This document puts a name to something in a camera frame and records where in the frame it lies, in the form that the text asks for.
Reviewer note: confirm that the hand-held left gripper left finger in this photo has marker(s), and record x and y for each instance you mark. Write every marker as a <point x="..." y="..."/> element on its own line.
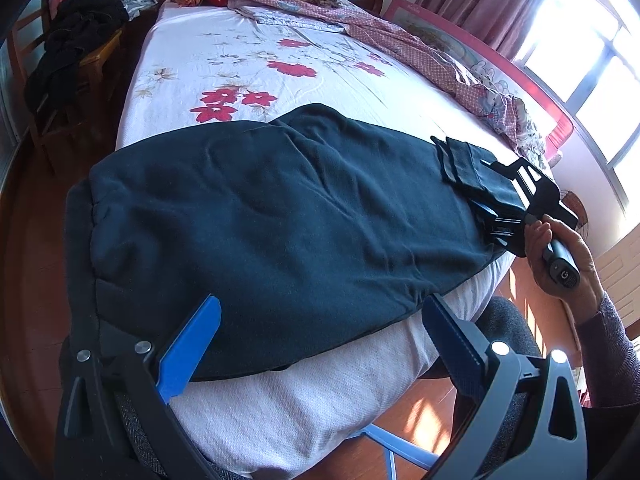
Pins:
<point x="192" y="345"/>

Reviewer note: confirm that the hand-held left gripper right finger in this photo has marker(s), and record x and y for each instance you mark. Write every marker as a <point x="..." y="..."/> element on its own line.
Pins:
<point x="452" y="340"/>

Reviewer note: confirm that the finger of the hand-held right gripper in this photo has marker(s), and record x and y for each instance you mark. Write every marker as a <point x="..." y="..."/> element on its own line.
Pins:
<point x="505" y="232"/>
<point x="522" y="170"/>

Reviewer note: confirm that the dark sports pants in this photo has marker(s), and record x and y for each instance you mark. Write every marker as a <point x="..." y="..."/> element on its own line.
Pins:
<point x="275" y="220"/>

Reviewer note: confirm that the person's right forearm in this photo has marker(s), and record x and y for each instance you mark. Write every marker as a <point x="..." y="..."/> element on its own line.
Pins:
<point x="610" y="350"/>

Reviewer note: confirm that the person's right hand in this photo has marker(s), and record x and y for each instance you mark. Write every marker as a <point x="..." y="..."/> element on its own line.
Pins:
<point x="587" y="275"/>

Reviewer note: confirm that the person's grey clothed leg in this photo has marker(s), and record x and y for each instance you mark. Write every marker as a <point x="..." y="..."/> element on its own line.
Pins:
<point x="510" y="320"/>

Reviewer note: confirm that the bed with white cover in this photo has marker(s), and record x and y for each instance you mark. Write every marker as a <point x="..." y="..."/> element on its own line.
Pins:
<point x="275" y="430"/>

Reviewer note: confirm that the blue plastic stool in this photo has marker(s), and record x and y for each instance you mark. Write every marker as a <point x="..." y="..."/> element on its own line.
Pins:
<point x="400" y="447"/>

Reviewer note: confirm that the window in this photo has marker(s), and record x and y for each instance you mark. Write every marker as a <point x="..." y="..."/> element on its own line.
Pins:
<point x="590" y="35"/>

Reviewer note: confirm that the pink patterned quilt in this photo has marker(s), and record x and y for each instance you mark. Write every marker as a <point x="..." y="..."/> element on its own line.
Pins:
<point x="380" y="35"/>

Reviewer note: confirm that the pale patterned pillow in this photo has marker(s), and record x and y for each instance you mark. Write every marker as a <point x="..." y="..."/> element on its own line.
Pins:
<point x="280" y="19"/>

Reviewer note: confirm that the floral bed sheet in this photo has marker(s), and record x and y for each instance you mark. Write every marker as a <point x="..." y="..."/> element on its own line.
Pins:
<point x="225" y="60"/>

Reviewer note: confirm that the floral wardrobe door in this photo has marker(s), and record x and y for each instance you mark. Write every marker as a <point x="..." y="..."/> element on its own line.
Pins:
<point x="7" y="110"/>

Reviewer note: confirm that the wooden chair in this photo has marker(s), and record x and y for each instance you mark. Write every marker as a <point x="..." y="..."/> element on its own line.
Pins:
<point x="97" y="60"/>

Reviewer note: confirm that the black clothes pile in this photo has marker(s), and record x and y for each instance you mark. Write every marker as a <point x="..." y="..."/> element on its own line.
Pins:
<point x="75" y="25"/>

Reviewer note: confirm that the grey crumpled cloth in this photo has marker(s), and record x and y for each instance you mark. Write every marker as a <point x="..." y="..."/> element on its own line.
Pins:
<point x="137" y="2"/>

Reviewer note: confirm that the red bed guard rail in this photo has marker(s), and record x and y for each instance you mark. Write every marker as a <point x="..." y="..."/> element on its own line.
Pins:
<point x="430" y="22"/>

